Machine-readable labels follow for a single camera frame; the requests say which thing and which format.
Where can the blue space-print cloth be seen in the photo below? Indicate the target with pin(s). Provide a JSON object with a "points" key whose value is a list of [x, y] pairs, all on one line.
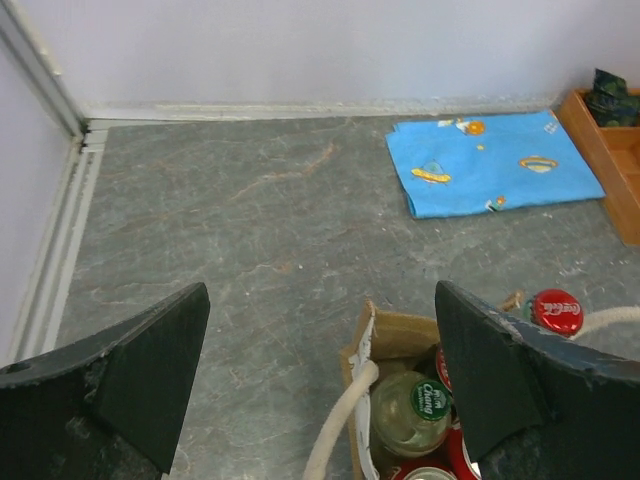
{"points": [[488, 164]]}

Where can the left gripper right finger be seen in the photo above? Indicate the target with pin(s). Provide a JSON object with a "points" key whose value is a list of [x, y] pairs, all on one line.
{"points": [[533, 404]]}

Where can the orange wooden divider tray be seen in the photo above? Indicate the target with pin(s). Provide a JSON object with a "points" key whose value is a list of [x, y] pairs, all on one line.
{"points": [[612, 153]]}

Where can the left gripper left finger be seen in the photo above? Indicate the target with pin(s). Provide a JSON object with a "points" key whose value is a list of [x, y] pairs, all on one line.
{"points": [[111, 405]]}

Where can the dark rolled band far-left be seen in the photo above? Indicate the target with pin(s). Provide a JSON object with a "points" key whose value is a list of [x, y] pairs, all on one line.
{"points": [[610, 103]]}

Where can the clear green-cap glass bottle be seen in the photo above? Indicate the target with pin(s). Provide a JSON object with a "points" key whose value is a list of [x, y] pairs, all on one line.
{"points": [[411, 414]]}

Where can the cola glass bottle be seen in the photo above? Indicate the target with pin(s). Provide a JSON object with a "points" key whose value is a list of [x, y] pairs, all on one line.
{"points": [[553, 309]]}

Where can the left aluminium frame post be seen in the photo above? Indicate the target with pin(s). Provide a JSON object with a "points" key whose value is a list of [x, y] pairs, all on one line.
{"points": [[33, 62]]}

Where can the red cola can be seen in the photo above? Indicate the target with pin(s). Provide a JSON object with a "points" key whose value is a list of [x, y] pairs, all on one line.
{"points": [[457, 456], [421, 469]]}

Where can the brown canvas bag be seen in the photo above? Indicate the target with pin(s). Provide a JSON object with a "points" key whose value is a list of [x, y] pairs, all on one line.
{"points": [[383, 338]]}

